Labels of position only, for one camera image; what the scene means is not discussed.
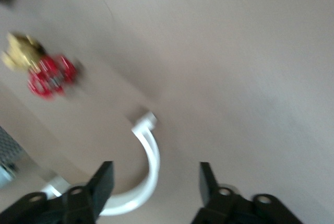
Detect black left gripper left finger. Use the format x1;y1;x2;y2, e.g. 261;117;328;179
0;160;115;224

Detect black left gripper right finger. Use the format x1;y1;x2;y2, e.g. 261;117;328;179
192;161;305;224

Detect silver metal power supply box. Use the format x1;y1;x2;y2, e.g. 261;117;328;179
0;126;24;183

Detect brass valve with red handwheel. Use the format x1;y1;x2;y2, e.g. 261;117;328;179
1;32;81;101

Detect brown table cover mat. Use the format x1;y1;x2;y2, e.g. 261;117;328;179
0;0;334;224

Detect white curved plastic bracket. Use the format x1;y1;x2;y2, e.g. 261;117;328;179
41;111;160;217

